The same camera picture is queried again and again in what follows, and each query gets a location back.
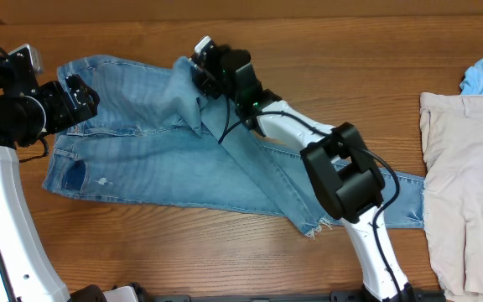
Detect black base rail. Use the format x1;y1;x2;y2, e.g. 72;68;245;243
129;283;447;302

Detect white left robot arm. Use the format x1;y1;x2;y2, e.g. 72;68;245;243
0;44;104;302

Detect beige folded trousers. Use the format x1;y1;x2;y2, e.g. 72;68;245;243
420;92;483;301

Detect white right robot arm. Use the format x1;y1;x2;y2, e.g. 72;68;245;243
190;37;415;301

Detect light blue denim jeans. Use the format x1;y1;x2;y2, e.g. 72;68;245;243
42;54;426;239

